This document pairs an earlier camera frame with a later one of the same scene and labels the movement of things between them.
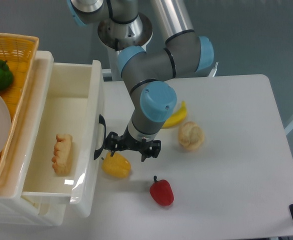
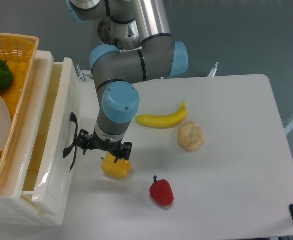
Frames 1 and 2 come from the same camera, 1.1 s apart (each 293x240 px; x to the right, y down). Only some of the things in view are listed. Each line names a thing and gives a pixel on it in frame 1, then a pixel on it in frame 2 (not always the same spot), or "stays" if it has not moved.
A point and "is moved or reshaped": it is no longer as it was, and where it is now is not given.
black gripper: [125, 143] to [84, 140]
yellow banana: [177, 118] stays
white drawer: [69, 155] is moved or reshaped
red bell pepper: [161, 191] stays
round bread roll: [191, 136] stays
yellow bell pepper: [116, 166] stays
